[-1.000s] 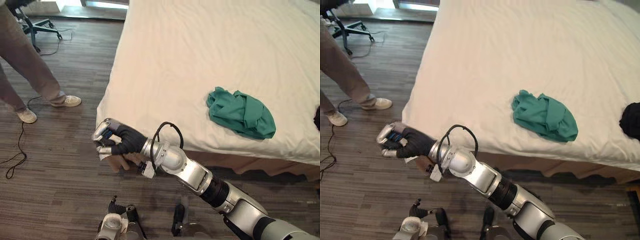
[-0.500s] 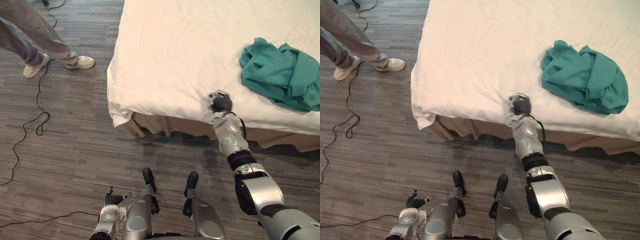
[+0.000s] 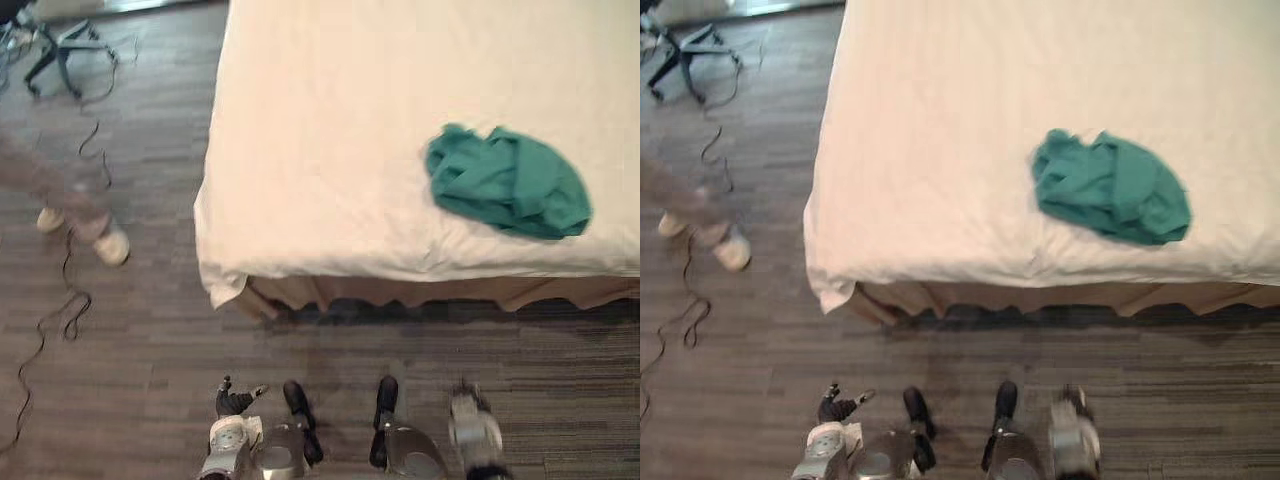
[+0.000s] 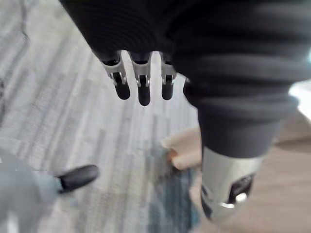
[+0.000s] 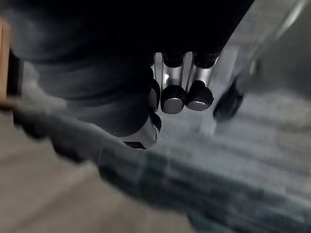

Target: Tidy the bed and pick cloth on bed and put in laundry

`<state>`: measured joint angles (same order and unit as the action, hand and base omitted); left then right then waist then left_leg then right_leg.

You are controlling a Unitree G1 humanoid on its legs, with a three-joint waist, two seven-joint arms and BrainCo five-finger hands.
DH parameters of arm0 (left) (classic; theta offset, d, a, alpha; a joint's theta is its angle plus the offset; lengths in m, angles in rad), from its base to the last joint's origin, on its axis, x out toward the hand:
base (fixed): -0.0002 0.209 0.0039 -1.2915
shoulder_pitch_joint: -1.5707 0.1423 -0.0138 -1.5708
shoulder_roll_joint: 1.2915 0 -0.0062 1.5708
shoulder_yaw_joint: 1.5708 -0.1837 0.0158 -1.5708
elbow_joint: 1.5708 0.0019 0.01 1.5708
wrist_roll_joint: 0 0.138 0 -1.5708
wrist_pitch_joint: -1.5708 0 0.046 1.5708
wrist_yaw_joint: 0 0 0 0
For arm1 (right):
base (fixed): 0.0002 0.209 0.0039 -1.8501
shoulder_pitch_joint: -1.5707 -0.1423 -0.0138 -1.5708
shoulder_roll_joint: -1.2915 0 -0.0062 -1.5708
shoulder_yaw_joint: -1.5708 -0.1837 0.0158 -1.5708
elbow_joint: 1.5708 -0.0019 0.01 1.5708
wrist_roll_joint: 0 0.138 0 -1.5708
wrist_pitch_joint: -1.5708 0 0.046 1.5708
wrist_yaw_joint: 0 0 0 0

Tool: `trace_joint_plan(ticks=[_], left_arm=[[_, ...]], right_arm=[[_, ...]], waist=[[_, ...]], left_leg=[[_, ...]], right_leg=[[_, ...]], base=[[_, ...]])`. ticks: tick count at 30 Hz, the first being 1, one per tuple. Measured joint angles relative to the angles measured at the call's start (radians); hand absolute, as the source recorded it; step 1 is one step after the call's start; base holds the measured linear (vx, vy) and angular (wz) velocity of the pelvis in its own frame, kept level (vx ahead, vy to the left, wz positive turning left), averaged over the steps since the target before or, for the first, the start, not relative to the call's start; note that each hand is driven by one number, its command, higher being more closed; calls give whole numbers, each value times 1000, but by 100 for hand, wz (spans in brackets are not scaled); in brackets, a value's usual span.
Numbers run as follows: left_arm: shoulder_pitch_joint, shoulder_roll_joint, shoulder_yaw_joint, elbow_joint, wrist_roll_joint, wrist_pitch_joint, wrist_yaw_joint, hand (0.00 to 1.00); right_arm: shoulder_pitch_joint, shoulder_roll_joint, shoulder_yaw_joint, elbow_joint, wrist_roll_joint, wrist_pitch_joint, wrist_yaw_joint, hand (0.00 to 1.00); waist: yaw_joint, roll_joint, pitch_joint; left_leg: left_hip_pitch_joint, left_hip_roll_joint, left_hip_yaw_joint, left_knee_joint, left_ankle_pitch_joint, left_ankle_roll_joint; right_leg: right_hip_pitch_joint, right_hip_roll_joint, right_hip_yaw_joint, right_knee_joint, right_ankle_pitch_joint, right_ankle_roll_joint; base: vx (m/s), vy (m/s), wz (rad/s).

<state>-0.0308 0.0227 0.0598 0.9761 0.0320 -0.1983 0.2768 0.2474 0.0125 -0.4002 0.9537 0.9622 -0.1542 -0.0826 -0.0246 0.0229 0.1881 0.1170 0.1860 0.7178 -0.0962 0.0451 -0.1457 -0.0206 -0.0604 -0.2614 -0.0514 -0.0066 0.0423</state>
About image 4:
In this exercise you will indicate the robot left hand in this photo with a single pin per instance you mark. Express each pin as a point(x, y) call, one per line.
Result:
point(218, 48)

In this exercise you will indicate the white bed sheet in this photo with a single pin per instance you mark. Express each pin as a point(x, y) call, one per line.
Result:
point(302, 99)

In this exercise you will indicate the dark robot foot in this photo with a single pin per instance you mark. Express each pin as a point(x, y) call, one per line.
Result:
point(77, 178)

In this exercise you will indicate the silver robot leg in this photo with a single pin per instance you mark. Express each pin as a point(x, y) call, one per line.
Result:
point(22, 191)

